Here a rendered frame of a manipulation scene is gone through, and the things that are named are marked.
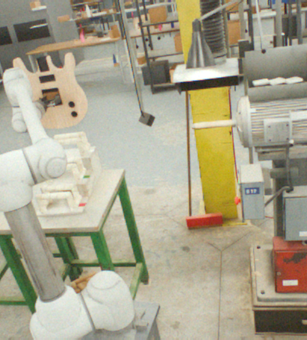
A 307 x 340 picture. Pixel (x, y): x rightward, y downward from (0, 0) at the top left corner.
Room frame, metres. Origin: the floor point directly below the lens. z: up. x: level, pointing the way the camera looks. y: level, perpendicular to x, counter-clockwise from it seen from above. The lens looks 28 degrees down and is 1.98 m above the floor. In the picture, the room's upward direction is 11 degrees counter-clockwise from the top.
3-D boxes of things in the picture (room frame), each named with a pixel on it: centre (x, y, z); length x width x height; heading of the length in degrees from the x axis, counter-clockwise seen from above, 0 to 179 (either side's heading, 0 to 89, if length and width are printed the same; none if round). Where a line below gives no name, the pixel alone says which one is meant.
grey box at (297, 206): (1.49, -0.66, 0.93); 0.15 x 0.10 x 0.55; 75
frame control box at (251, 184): (1.44, -0.49, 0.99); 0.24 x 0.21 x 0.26; 75
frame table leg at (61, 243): (2.20, 0.75, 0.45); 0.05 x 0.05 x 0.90; 75
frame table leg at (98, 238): (1.58, 0.35, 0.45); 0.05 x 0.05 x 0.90; 75
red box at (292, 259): (1.48, -0.66, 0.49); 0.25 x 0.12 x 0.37; 75
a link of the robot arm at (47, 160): (1.21, 0.35, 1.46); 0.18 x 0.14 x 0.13; 20
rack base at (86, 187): (1.92, 0.49, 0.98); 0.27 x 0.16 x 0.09; 78
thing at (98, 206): (1.89, 0.55, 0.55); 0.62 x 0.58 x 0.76; 75
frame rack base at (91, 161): (2.07, 0.46, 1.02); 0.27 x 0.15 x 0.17; 78
